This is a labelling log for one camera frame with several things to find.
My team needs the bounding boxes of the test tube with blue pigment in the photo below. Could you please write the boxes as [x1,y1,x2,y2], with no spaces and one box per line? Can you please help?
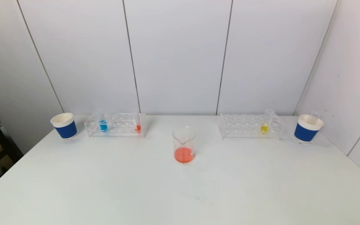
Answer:
[98,111,108,132]

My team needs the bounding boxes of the clear glass beaker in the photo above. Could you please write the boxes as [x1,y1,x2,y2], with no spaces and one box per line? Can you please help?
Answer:
[172,126,196,164]

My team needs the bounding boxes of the clear acrylic test tube rack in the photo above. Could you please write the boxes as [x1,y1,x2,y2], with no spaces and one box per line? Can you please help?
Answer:
[219,113,286,140]
[84,113,146,138]

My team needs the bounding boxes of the test tube with yellow pigment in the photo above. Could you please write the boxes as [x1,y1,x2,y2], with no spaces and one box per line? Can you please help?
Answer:
[261,109,275,134]

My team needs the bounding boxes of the blue white paper cup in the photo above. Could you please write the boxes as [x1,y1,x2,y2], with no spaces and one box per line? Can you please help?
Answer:
[50,113,78,140]
[294,114,324,143]

